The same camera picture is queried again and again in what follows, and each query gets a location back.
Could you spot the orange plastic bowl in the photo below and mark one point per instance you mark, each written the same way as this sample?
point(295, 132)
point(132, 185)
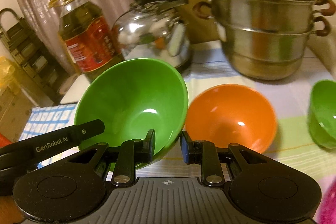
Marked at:
point(231, 116)

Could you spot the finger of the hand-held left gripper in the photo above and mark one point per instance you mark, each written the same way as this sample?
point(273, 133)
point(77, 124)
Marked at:
point(89, 129)

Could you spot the dark folding rack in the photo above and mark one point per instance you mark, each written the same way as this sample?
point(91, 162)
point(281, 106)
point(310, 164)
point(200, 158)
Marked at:
point(29, 50)

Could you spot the cardboard box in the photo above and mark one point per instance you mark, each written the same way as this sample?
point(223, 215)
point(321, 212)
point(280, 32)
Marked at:
point(14, 111)

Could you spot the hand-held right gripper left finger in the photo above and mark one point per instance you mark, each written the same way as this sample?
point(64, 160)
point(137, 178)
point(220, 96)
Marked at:
point(151, 146)

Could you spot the checkered tablecloth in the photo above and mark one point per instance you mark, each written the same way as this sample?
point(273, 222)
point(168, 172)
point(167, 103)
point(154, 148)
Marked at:
point(288, 87)

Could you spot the blue checkered towel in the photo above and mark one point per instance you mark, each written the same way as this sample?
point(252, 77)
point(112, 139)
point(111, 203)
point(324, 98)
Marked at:
point(50, 119)

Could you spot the stainless steel kettle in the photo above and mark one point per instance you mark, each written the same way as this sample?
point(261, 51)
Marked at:
point(152, 37)

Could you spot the green plastic bowl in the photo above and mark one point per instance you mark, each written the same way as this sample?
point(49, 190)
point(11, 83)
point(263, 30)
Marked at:
point(324, 113)
point(131, 103)

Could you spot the white chair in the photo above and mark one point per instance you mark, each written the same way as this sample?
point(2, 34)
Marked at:
point(76, 90)

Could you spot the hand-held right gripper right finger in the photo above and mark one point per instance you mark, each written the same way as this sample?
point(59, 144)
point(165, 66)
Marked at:
point(185, 148)

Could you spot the yellow plastic bag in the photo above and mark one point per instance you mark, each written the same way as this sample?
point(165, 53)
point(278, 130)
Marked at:
point(6, 71)

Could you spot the cooking oil bottle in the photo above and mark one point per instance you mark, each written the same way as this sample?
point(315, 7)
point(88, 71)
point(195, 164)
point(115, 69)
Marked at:
point(86, 40)

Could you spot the pink transparent plate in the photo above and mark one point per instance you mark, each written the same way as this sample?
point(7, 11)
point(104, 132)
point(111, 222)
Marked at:
point(329, 205)

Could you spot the stainless steel steamer pot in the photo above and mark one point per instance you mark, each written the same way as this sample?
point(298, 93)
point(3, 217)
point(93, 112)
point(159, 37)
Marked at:
point(262, 29)

